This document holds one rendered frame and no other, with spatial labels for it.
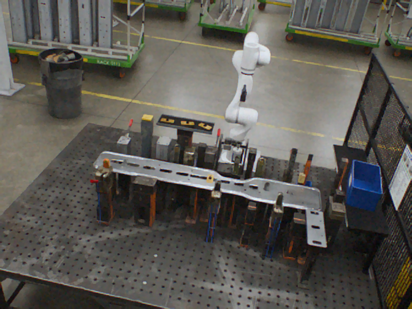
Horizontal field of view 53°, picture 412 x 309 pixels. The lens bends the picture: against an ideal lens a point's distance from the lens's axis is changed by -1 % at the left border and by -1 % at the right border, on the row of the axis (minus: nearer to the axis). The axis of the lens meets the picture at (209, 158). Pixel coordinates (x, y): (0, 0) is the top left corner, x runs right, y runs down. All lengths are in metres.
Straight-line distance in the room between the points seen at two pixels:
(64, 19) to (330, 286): 5.44
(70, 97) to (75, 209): 2.56
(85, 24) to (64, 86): 1.81
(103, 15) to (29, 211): 4.22
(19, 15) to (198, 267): 5.13
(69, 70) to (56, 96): 0.37
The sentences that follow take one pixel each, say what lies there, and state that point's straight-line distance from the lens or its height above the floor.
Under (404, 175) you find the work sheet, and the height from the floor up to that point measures 1.32.
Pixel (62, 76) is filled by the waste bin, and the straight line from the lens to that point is 4.94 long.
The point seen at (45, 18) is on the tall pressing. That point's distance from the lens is 6.83.
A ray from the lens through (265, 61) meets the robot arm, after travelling 2.35.
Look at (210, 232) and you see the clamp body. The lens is 2.45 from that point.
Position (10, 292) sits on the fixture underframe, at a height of 0.23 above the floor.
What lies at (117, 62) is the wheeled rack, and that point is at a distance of 6.18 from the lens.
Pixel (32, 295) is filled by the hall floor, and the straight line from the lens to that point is 3.21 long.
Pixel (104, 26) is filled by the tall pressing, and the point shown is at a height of 0.63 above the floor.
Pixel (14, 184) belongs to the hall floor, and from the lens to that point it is 4.20.
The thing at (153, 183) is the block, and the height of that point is 1.03.
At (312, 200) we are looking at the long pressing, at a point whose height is 1.00.
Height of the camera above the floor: 2.44
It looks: 33 degrees down
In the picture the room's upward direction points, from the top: 7 degrees clockwise
